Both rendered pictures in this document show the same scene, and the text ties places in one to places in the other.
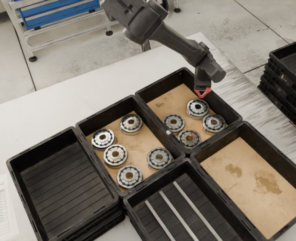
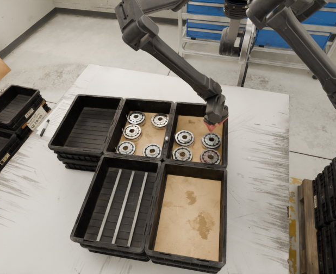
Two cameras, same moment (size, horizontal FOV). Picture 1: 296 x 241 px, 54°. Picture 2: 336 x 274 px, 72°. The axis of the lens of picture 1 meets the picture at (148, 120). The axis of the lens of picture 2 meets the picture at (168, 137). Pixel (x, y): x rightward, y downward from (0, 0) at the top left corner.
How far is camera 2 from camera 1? 58 cm
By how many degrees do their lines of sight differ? 25
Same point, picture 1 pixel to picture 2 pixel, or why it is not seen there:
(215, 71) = (210, 111)
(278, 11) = not seen: outside the picture
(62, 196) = (88, 133)
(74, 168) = (108, 123)
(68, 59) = (201, 70)
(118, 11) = (120, 17)
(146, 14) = (133, 25)
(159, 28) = (148, 43)
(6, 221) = not seen: hidden behind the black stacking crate
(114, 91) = (182, 98)
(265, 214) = (178, 241)
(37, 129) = (121, 93)
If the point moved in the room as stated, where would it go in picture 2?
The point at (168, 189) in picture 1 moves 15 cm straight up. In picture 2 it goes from (140, 174) to (135, 158)
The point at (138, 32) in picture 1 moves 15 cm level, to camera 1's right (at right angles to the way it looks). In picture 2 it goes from (126, 38) to (162, 53)
